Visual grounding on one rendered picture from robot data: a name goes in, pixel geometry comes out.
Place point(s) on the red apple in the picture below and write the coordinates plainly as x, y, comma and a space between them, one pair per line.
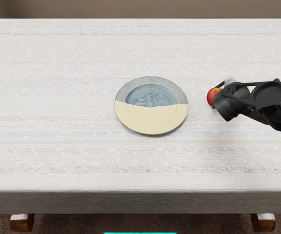
211, 95

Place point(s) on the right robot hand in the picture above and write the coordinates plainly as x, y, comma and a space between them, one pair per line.
229, 80

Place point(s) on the blue and cream patterned plate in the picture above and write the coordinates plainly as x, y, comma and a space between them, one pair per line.
152, 117

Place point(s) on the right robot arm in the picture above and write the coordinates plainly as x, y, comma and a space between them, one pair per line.
267, 102

